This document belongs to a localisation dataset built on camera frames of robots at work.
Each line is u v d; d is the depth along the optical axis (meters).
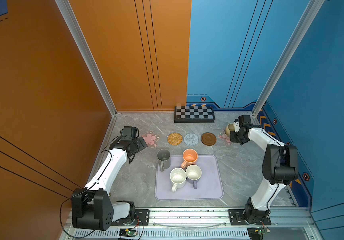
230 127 0.96
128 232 0.71
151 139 1.04
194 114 1.16
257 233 0.70
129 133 0.65
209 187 0.82
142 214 0.75
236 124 0.90
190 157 0.93
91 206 0.40
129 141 0.64
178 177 0.85
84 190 0.41
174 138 1.03
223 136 1.05
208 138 1.04
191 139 1.03
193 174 0.87
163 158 0.89
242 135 0.74
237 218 0.72
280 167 0.50
